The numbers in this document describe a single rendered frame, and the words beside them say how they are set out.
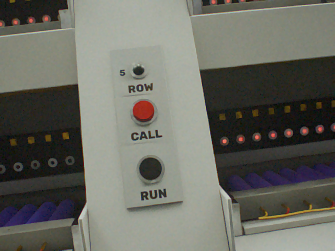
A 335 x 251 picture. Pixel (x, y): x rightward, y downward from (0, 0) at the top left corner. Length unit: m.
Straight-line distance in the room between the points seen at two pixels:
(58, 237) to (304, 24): 0.27
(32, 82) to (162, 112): 0.11
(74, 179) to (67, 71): 0.17
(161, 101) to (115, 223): 0.09
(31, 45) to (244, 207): 0.23
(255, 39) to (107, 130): 0.14
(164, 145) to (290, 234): 0.13
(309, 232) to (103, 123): 0.18
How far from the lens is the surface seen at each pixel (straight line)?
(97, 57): 0.28
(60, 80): 0.29
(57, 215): 0.35
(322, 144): 0.47
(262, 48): 0.31
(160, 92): 0.26
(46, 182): 0.44
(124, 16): 0.30
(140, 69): 0.27
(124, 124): 0.26
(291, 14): 0.32
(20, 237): 0.32
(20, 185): 0.45
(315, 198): 0.35
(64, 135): 0.42
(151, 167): 0.24
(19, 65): 0.30
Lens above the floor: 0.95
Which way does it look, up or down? 15 degrees up
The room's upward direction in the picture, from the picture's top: 8 degrees counter-clockwise
